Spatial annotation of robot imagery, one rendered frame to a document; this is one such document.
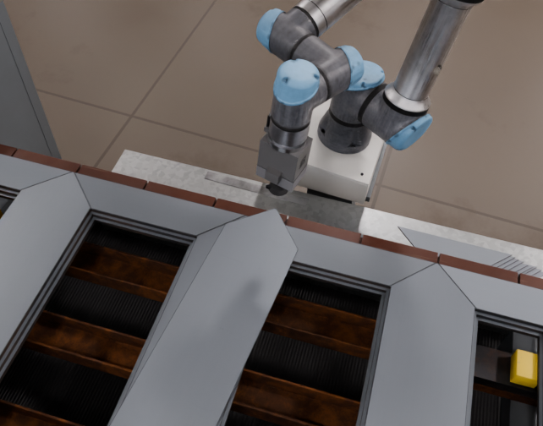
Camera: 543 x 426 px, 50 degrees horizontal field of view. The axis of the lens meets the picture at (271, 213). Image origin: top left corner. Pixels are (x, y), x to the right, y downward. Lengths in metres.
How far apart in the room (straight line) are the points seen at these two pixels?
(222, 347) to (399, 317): 0.37
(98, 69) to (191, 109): 0.56
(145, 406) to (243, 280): 0.33
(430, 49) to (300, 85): 0.44
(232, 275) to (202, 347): 0.18
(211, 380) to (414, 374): 0.40
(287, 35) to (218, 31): 2.22
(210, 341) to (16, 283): 0.44
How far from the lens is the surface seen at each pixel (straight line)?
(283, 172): 1.15
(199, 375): 1.18
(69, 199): 1.46
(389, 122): 1.45
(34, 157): 1.61
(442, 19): 1.33
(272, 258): 1.30
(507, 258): 1.60
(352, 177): 1.57
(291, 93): 1.01
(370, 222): 1.60
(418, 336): 1.26
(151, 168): 1.71
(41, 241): 1.40
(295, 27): 1.15
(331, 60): 1.09
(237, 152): 2.66
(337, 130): 1.59
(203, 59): 3.16
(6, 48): 1.86
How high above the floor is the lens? 1.94
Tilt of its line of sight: 53 degrees down
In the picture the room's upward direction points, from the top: 3 degrees clockwise
